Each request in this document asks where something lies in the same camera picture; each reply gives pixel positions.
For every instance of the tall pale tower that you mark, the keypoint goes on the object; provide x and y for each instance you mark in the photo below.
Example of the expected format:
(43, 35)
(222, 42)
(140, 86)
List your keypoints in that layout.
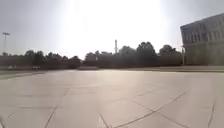
(116, 46)

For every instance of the row of trees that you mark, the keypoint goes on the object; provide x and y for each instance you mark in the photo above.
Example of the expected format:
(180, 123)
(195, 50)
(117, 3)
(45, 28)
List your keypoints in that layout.
(140, 56)

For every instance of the pale stone slab plaza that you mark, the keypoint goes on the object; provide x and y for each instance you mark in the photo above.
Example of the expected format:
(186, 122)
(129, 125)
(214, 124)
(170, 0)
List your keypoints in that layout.
(110, 100)

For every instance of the pole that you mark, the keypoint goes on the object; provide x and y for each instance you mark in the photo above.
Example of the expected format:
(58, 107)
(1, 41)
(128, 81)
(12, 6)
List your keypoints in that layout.
(183, 55)

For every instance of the large grey building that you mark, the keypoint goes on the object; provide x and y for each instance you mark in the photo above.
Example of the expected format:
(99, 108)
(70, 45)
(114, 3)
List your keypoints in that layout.
(205, 41)

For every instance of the floodlight mast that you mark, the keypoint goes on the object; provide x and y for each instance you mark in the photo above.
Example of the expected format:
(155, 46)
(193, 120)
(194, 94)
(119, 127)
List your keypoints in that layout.
(5, 40)

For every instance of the low wall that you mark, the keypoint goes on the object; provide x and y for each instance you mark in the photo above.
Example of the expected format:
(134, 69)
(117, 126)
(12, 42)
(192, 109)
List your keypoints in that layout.
(193, 68)

